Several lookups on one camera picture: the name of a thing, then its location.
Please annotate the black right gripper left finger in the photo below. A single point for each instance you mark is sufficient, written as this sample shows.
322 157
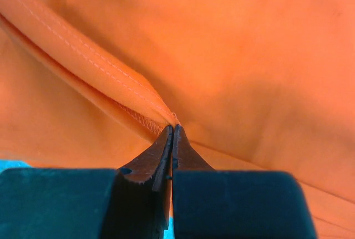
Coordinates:
130 202

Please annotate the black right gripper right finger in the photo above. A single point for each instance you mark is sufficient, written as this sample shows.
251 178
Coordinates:
209 203

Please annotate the orange t shirt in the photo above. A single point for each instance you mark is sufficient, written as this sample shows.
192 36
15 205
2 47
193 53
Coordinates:
265 85

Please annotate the folded blue t shirt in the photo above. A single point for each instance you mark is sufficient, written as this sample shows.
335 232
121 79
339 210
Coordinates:
12 164

